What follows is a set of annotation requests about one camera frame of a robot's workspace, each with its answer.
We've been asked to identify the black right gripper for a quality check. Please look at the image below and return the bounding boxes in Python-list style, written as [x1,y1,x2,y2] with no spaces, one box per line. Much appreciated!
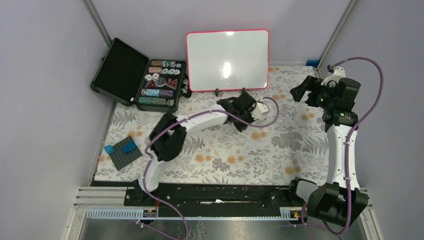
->
[289,75,338,110]

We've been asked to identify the pink framed whiteboard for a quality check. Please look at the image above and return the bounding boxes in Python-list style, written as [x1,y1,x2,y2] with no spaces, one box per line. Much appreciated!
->
[186,29,270,92]

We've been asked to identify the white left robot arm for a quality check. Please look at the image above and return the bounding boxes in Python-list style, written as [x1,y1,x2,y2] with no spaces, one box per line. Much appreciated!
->
[135,91,269,206]

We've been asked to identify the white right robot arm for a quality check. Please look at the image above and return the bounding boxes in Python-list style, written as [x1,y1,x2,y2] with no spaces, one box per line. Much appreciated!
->
[286,75,369,227]

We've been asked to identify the black poker chip case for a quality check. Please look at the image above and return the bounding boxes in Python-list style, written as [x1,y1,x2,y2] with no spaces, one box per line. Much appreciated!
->
[90,38,192,112]

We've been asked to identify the grey lego baseplate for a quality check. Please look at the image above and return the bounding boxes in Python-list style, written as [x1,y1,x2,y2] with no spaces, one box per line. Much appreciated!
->
[103,136,143,171]

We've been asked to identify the light blue lego brick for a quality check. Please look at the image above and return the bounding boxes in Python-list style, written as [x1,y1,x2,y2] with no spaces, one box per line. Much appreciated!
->
[103,145,115,155]

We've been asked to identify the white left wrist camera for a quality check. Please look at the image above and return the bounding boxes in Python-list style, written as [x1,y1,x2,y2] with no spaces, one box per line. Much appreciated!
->
[250,101,269,121]

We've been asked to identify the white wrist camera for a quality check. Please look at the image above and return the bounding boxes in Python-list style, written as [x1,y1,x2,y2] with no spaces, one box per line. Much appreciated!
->
[325,66,346,88]
[250,101,269,121]

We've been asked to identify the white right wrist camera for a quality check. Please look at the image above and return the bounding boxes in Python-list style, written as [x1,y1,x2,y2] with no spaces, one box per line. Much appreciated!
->
[325,66,346,88]

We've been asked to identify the blue corner bracket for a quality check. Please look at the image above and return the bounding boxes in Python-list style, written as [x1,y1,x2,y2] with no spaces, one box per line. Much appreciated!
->
[305,60,320,68]

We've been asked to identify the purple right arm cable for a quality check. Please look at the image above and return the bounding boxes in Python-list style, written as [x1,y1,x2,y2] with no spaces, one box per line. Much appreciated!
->
[301,56,385,237]

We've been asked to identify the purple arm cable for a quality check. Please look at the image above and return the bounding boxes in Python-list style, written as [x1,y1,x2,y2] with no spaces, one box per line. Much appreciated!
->
[137,96,280,240]
[301,56,385,237]

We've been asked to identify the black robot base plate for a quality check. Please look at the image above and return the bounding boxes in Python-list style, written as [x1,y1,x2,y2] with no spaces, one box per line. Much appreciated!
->
[124,182,299,209]

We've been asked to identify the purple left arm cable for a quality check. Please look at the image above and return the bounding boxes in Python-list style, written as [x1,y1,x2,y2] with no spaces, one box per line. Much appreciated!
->
[137,96,280,240]

